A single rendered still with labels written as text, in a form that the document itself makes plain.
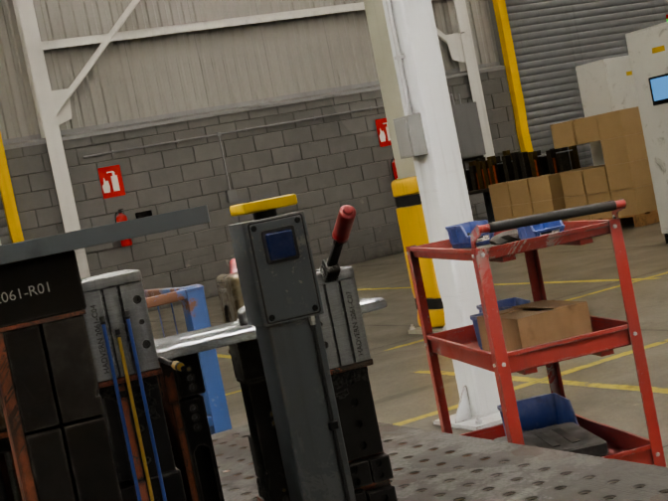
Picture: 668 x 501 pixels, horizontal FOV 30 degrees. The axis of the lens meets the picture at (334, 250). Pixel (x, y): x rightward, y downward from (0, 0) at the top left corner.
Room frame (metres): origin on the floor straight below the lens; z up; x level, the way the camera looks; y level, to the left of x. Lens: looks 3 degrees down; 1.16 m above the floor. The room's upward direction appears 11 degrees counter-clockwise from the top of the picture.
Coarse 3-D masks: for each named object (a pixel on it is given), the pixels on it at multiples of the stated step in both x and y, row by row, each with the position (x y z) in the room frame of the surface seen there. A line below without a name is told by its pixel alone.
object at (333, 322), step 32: (320, 288) 1.49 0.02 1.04; (352, 288) 1.50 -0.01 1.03; (320, 320) 1.48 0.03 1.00; (352, 320) 1.50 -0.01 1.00; (352, 352) 1.50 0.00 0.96; (352, 384) 1.50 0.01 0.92; (352, 416) 1.50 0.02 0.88; (352, 448) 1.50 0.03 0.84; (352, 480) 1.49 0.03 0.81; (384, 480) 1.52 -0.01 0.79
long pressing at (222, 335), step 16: (368, 304) 1.63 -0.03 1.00; (384, 304) 1.65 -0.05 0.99; (176, 336) 1.69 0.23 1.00; (192, 336) 1.66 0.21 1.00; (208, 336) 1.57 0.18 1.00; (224, 336) 1.56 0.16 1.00; (240, 336) 1.57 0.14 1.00; (160, 352) 1.54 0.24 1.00; (176, 352) 1.54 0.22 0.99; (192, 352) 1.55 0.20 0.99
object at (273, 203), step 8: (264, 200) 1.31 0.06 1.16; (272, 200) 1.31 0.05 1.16; (280, 200) 1.31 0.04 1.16; (288, 200) 1.32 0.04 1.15; (296, 200) 1.32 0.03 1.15; (232, 208) 1.35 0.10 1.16; (240, 208) 1.31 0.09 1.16; (248, 208) 1.30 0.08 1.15; (256, 208) 1.31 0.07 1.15; (264, 208) 1.31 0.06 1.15; (272, 208) 1.31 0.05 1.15; (232, 216) 1.36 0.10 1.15; (256, 216) 1.33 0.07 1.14; (264, 216) 1.33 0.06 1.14; (272, 216) 1.33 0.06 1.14
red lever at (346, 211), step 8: (344, 208) 1.39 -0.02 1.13; (352, 208) 1.39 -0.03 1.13; (344, 216) 1.38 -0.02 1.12; (352, 216) 1.39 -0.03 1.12; (336, 224) 1.40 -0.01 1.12; (344, 224) 1.39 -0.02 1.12; (352, 224) 1.40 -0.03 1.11; (336, 232) 1.41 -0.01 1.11; (344, 232) 1.40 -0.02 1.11; (336, 240) 1.42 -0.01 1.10; (344, 240) 1.42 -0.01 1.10; (336, 248) 1.44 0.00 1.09; (336, 256) 1.46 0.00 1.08; (328, 264) 1.47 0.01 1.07; (336, 264) 1.48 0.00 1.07; (328, 272) 1.47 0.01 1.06; (336, 272) 1.48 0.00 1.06; (328, 280) 1.49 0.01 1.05
